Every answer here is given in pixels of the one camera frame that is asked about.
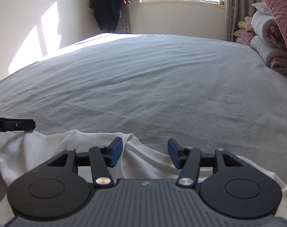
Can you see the grey bed sheet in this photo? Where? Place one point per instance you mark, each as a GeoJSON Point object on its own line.
{"type": "Point", "coordinates": [206, 93]}

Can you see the dark hanging jacket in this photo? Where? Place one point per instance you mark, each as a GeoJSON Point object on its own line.
{"type": "Point", "coordinates": [107, 13]}

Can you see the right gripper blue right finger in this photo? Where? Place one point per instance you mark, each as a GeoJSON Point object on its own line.
{"type": "Point", "coordinates": [187, 160]}

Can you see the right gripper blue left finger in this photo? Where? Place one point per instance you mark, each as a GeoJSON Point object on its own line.
{"type": "Point", "coordinates": [101, 159]}

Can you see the folded grey pink quilt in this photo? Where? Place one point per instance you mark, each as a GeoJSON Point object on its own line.
{"type": "Point", "coordinates": [268, 42]}

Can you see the green patterned small item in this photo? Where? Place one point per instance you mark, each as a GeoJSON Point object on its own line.
{"type": "Point", "coordinates": [241, 25]}

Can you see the grey patterned curtain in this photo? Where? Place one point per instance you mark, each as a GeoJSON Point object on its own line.
{"type": "Point", "coordinates": [235, 11]}

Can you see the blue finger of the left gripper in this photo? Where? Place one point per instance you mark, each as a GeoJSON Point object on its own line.
{"type": "Point", "coordinates": [10, 125]}

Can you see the pink folded blanket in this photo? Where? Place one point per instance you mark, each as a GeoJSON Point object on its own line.
{"type": "Point", "coordinates": [246, 35]}

